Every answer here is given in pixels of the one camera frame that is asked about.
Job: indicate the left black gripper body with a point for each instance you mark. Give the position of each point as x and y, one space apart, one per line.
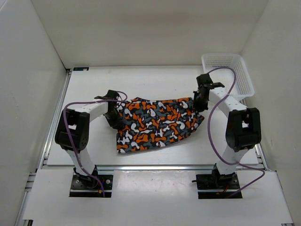
114 117

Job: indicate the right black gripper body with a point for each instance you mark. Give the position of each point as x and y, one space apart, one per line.
200 104

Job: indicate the orange camouflage shorts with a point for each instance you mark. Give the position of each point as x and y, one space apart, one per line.
152 124

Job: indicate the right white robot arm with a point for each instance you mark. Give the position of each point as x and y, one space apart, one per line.
243 129

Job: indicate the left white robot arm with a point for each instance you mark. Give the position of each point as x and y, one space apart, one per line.
72 133

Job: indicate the white plastic basket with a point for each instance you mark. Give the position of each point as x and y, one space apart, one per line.
230 70

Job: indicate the blue label sticker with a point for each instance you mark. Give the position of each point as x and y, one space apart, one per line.
80 68

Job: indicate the aluminium right rail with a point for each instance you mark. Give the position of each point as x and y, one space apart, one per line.
255 158

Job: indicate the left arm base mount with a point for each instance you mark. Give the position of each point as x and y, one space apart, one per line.
90 188

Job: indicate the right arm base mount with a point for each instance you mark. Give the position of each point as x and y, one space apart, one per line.
217 186

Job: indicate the aluminium left rail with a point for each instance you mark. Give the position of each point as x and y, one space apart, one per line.
44 154

